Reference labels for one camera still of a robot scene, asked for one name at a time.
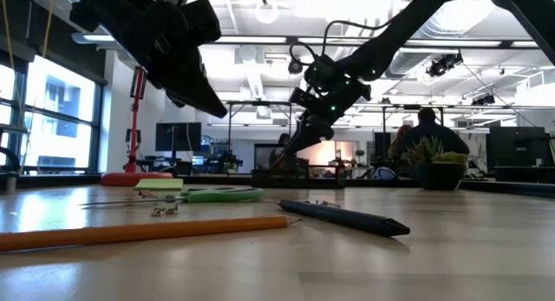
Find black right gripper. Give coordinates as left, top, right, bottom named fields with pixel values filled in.
left=284, top=53, right=372, bottom=156

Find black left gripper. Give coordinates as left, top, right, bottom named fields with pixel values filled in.
left=69, top=0, right=229, bottom=119

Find black mesh desk organizer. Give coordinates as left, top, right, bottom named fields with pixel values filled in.
left=251, top=163, right=347, bottom=190

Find black pen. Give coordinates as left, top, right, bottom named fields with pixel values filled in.
left=277, top=199, right=411, bottom=239

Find green sticky note pad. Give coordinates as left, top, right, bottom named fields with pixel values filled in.
left=133, top=178, right=185, bottom=192

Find green handled scissors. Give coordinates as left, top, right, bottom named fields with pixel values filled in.
left=80, top=186, right=265, bottom=207

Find small metal binder clip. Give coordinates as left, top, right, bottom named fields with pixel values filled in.
left=150, top=203, right=180, bottom=218

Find yellow pencil with red eraser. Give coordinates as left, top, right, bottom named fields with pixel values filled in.
left=0, top=214, right=304, bottom=253

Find black computer monitor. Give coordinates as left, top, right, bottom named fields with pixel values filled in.
left=488, top=126, right=552, bottom=168
left=154, top=121, right=203, bottom=154

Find person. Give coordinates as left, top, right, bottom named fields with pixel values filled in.
left=401, top=107, right=471, bottom=157
left=387, top=123, right=414, bottom=160

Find red desk lamp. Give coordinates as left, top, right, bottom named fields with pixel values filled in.
left=100, top=65, right=175, bottom=188

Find large window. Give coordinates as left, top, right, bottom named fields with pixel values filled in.
left=0, top=53, right=106, bottom=174

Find potted succulent plant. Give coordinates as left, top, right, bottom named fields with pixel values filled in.
left=401, top=135, right=471, bottom=192

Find black ceiling spotlight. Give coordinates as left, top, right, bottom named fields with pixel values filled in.
left=426, top=52, right=465, bottom=79

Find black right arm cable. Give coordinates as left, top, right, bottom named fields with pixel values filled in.
left=289, top=18, right=394, bottom=68

